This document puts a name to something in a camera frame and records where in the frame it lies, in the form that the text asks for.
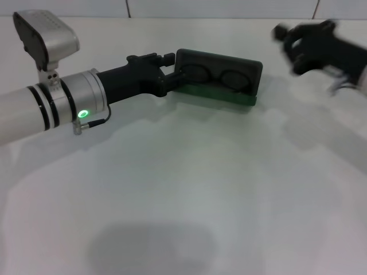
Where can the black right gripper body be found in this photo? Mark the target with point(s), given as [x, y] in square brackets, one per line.
[324, 48]

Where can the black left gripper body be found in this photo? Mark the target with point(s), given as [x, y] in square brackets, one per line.
[129, 80]

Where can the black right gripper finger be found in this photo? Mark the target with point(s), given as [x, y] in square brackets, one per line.
[292, 48]
[282, 31]

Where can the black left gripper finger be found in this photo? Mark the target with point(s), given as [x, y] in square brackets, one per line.
[163, 59]
[175, 80]

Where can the black glasses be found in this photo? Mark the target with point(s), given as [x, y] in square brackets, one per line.
[198, 73]

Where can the green glasses case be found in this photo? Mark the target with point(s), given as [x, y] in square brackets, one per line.
[218, 97]

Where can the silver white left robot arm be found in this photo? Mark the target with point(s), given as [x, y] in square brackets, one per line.
[17, 114]

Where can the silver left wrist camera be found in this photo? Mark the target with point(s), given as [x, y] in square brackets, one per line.
[48, 37]

